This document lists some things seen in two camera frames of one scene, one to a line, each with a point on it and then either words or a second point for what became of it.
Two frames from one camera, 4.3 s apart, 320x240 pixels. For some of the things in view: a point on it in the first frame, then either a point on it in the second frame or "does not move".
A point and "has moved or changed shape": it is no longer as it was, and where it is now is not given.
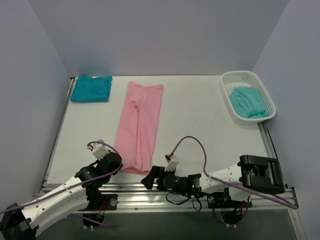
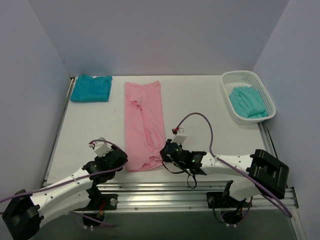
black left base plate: [98, 201] does not move
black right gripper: [158, 180] to [164, 152]
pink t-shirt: [137, 131] has moved or changed shape
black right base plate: [222, 200] does not move
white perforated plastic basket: [246, 99] does not move
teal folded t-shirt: [91, 89] does not move
